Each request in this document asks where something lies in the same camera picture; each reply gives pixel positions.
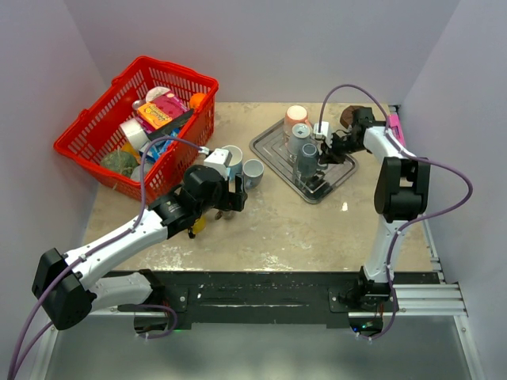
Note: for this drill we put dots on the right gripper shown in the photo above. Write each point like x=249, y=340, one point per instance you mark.
x=330, y=155

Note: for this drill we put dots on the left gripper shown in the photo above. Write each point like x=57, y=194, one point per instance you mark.
x=233, y=200

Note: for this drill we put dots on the dark blue-grey mug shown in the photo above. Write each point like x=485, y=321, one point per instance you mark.
x=307, y=160

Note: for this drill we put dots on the small maroon cup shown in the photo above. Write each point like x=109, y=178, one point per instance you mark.
x=227, y=215

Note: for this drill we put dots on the blue speckled mug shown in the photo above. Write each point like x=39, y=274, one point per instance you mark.
x=253, y=171

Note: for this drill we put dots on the light blue mug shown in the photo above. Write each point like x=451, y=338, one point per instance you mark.
x=235, y=163

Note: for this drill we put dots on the grey mug white base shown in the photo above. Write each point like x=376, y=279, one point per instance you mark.
x=299, y=136

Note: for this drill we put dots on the yellow mug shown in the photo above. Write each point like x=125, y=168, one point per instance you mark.
x=197, y=227

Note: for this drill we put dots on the pink white mug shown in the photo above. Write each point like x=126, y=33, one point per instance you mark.
x=295, y=114

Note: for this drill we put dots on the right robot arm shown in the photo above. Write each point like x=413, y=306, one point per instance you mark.
x=401, y=195

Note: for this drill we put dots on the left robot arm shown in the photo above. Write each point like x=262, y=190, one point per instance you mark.
x=70, y=285

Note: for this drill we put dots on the white cup brown lid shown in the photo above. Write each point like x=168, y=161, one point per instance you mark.
x=346, y=118

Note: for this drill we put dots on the metal tray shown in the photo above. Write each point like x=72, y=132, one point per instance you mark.
x=271, y=148

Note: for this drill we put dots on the pink box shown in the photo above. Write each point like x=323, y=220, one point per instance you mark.
x=395, y=134

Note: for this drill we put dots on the black knife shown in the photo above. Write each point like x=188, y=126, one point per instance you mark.
x=176, y=124

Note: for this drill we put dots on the blue white carton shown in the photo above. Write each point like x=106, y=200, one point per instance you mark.
x=161, y=145

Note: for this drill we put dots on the orange ball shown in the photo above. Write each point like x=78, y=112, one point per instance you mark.
x=196, y=100

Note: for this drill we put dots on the orange snack packet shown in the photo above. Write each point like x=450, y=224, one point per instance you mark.
x=152, y=114

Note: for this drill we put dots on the pink snack packet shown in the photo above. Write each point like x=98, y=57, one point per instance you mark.
x=166, y=101

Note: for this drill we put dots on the green melon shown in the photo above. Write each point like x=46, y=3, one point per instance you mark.
x=120, y=162

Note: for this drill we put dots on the white tape roll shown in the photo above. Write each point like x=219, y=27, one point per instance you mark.
x=134, y=133

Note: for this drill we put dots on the red plastic basket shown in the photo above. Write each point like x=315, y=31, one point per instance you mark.
x=96, y=131

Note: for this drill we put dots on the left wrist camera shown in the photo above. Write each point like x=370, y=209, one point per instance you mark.
x=219, y=160

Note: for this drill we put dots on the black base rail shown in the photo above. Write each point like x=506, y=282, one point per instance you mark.
x=337, y=300

